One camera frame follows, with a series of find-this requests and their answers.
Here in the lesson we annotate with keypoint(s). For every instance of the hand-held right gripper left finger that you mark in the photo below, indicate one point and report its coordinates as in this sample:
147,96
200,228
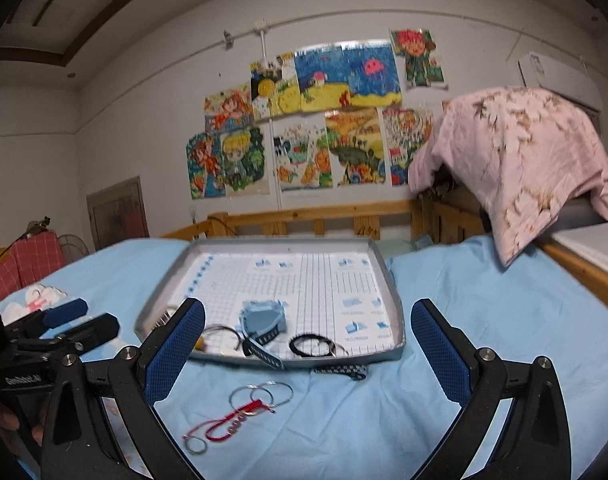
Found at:
176,350

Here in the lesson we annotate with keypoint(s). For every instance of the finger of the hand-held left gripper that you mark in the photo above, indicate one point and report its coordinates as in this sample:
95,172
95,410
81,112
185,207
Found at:
94,332
64,310

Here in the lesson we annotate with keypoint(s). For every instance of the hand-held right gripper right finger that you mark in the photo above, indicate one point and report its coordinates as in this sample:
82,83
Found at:
439,350

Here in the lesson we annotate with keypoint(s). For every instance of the beige hair claw clip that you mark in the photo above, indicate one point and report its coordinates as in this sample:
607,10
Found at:
164,319

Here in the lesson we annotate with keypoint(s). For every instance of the light blue smartwatch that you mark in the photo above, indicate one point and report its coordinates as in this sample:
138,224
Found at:
264,320

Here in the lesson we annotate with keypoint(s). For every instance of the grey cardboard box lid tray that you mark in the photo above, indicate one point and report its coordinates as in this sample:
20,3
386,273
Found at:
309,280

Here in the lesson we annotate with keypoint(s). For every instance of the person's left hand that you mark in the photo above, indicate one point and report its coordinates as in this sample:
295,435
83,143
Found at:
1,417

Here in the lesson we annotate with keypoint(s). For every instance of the red checked cloth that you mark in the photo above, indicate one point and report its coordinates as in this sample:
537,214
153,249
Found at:
29,260

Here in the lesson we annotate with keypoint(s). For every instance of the standing fan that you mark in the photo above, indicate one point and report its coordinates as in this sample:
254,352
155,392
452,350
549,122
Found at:
74,249

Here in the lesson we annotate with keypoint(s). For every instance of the thin silver hoop rings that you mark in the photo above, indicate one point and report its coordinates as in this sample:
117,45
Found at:
256,387

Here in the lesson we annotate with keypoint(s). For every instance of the black white checkered hair clip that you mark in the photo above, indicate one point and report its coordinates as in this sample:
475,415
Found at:
341,372

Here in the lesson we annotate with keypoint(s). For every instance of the light blue printed bed sheet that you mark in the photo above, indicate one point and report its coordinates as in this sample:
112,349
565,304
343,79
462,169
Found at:
359,425

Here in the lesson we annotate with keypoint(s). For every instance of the brown wooden door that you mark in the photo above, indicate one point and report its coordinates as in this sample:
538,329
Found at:
119,215

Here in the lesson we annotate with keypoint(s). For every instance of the wooden bed headboard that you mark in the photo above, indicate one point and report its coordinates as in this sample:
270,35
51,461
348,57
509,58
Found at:
294,215

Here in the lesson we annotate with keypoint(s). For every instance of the pink floral quilt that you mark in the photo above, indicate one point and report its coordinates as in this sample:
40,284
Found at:
509,160

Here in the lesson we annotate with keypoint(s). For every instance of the white air conditioner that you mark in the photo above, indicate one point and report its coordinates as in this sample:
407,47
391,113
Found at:
554,75

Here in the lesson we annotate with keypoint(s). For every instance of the ceiling air vent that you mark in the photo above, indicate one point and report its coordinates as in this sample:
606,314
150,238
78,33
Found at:
39,5

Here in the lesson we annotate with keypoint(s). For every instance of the wooden bed side rail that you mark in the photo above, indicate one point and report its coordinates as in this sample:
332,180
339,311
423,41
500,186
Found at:
584,270

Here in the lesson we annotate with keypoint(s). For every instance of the group of colourful wall drawings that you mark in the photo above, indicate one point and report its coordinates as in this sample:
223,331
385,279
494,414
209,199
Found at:
344,75

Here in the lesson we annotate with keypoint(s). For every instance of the small white wall camera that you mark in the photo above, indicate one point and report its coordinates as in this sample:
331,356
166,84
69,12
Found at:
227,39

